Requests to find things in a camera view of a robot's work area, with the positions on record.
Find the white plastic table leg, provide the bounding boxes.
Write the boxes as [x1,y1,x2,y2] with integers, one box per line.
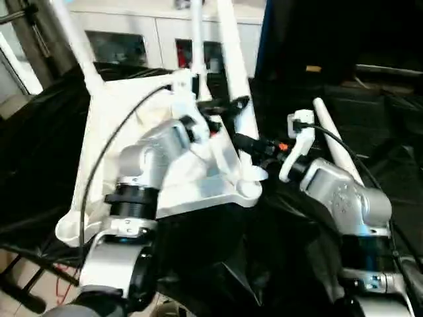
[190,0,208,101]
[214,0,269,183]
[312,97,366,187]
[49,0,106,97]

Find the white plastic table top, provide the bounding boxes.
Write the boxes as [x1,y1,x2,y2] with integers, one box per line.
[54,69,264,249]

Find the red bottle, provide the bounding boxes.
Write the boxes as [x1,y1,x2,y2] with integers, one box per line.
[176,41,191,69]

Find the black work mat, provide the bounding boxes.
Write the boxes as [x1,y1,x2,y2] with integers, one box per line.
[0,63,423,317]

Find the white cabinet with glass doors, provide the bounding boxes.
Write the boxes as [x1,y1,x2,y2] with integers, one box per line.
[66,0,266,75]

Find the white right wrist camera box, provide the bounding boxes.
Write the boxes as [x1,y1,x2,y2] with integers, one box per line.
[278,110,317,184]

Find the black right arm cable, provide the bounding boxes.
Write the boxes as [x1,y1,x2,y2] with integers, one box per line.
[294,122,423,265]

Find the grey horizontal rail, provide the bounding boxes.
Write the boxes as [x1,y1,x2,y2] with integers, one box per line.
[356,63,423,77]

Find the black cylindrical handle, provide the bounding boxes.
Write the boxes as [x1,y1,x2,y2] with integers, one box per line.
[0,276,48,315]

